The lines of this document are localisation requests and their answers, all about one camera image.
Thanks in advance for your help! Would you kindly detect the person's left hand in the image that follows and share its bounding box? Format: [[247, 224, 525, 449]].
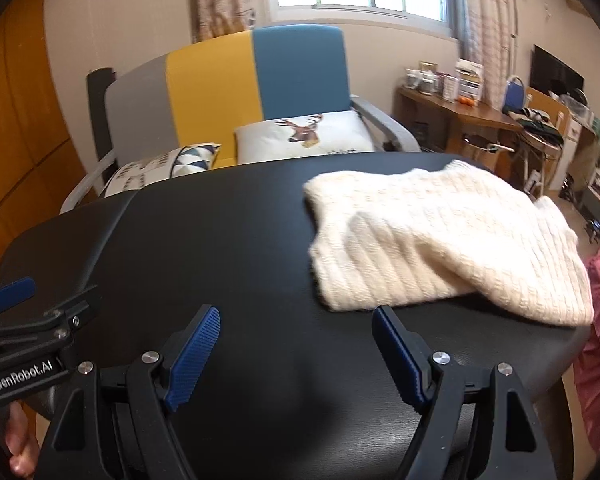
[[5, 402, 41, 478]]

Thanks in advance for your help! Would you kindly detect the white knitted sweater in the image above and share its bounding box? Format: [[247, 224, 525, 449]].
[[303, 159, 595, 329]]

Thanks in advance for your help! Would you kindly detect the grey yellow blue sofa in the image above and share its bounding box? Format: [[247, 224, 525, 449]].
[[60, 25, 422, 216]]

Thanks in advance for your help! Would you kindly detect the black rolled mat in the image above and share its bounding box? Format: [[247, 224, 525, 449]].
[[86, 66, 118, 171]]

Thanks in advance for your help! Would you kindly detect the cluster of jars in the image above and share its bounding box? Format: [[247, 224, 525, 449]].
[[405, 62, 451, 96]]

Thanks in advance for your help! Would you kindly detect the round stool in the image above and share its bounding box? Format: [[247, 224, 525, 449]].
[[517, 130, 563, 196]]

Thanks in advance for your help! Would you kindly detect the pile of clothes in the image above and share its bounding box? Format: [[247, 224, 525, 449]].
[[510, 107, 563, 143]]

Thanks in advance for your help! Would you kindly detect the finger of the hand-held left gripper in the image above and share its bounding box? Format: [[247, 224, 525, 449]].
[[0, 276, 37, 330], [0, 285, 103, 361]]

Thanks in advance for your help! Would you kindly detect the deer print pillow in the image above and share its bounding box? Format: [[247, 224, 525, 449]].
[[234, 110, 376, 165]]

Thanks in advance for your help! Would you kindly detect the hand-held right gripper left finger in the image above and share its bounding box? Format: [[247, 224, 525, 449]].
[[40, 305, 222, 480]]

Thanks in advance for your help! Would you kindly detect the white storage box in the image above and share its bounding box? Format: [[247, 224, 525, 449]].
[[452, 58, 483, 101]]

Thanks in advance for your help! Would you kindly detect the cat print pillow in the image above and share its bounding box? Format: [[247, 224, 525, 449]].
[[102, 143, 222, 198]]

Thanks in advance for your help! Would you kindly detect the black television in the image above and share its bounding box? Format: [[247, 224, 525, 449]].
[[530, 45, 585, 96]]

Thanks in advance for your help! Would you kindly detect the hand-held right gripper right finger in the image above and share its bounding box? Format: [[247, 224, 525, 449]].
[[371, 305, 556, 480]]

